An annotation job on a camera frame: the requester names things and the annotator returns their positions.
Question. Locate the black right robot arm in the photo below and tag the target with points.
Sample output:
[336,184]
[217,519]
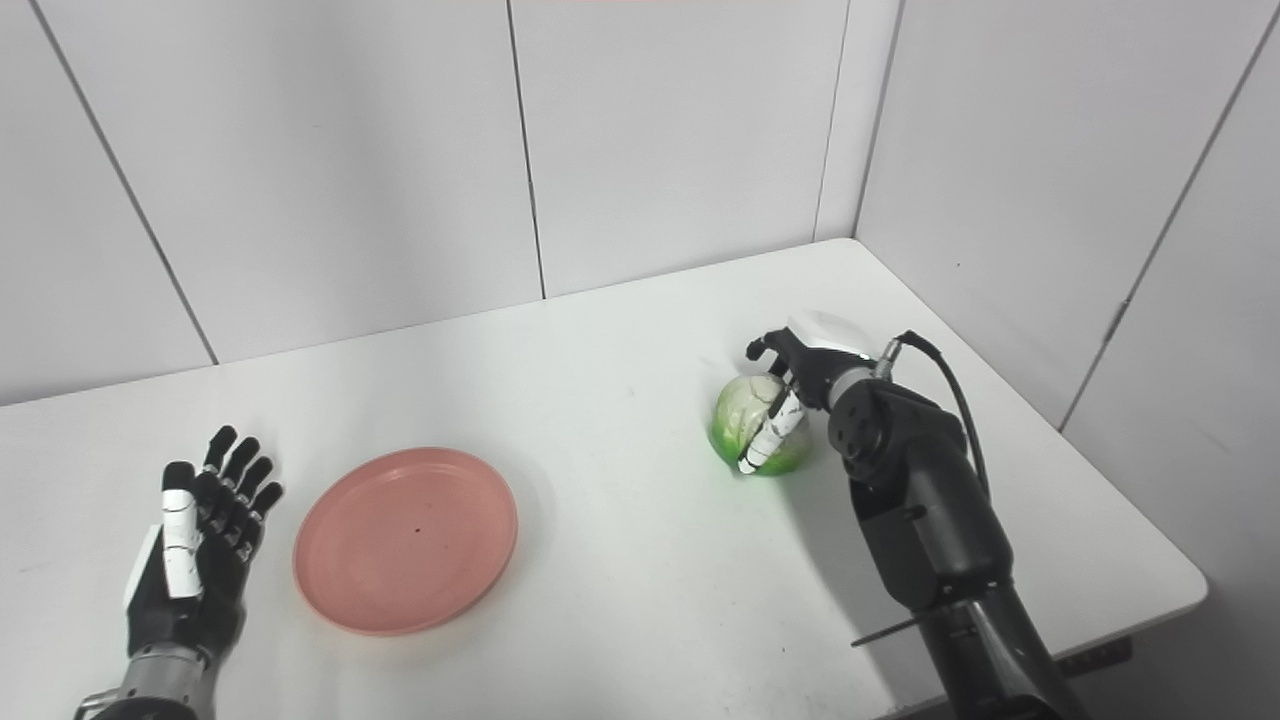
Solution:
[920,500]

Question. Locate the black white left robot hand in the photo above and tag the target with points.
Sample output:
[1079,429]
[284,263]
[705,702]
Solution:
[215,580]

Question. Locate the green white cabbage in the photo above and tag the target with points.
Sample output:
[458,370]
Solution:
[740,420]

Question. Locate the pink round plate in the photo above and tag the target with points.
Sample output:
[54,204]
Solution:
[405,540]

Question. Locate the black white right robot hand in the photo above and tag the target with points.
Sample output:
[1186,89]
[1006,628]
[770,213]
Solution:
[820,370]

